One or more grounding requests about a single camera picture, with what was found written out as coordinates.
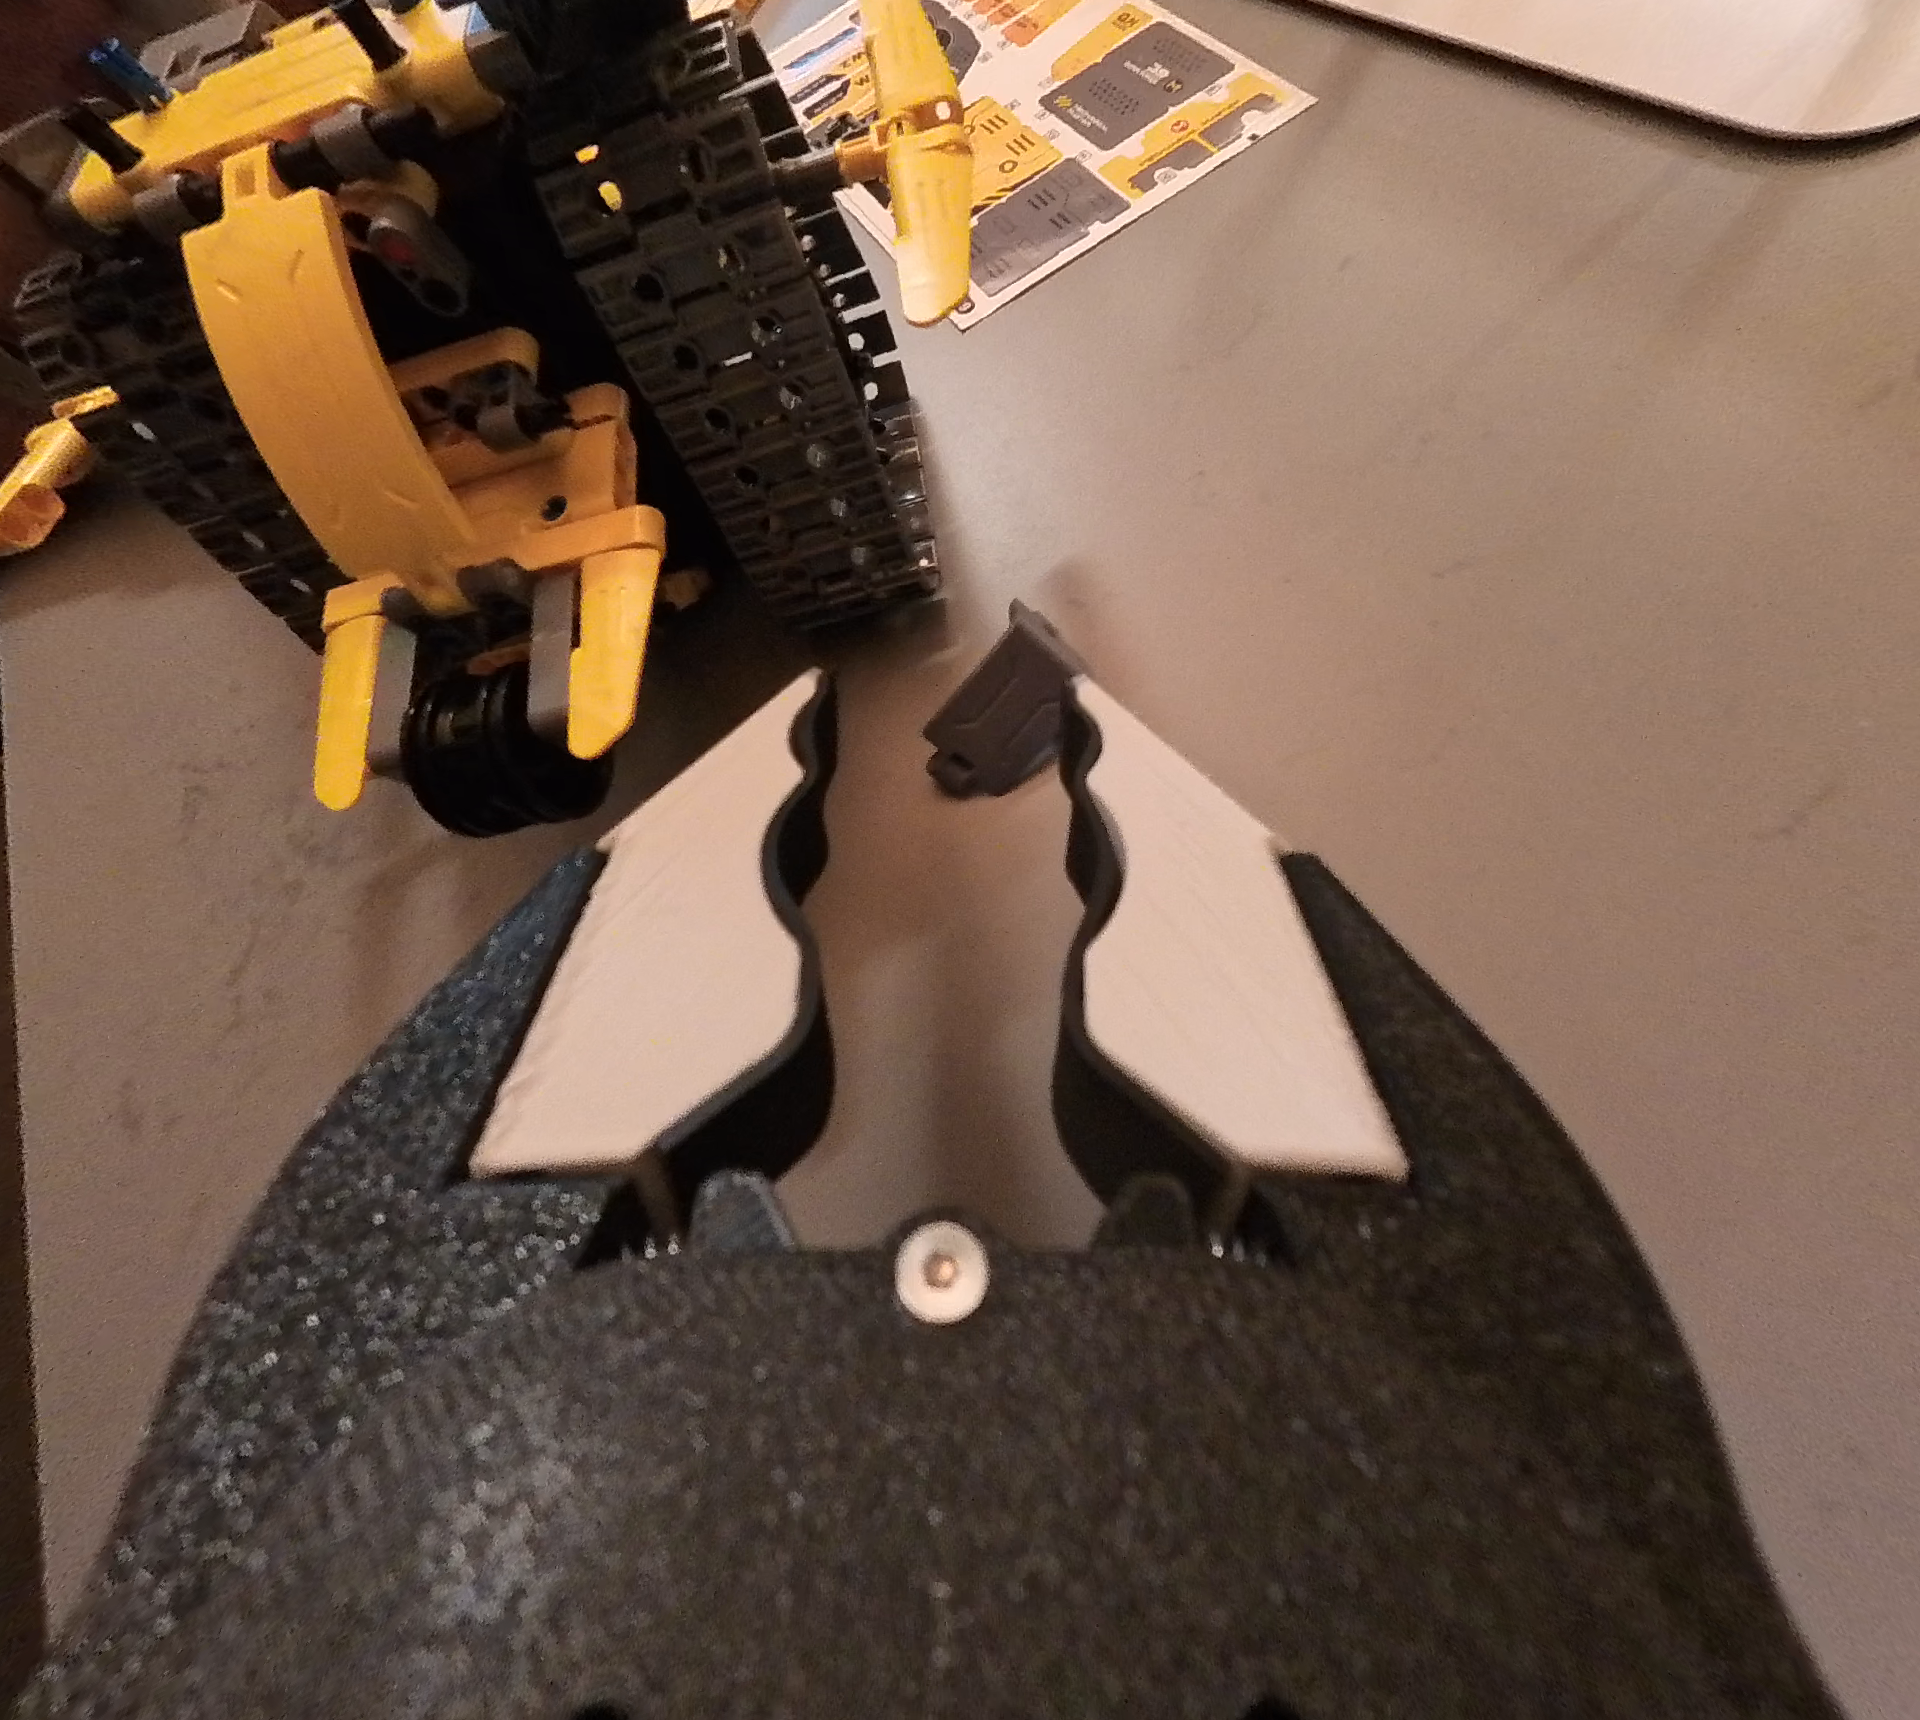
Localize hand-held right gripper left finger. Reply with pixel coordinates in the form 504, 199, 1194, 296
468, 665, 839, 1219

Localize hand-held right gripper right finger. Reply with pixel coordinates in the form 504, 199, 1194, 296
1052, 673, 1413, 1230

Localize person's left hand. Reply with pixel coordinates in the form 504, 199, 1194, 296
0, 0, 325, 154

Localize yellow black toy tracked vehicle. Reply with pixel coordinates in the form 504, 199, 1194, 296
0, 0, 992, 840

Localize yellow grey sticker sheet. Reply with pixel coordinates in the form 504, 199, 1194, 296
781, 0, 1322, 333

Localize small grey curved panel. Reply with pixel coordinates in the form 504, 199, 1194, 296
922, 597, 1091, 795

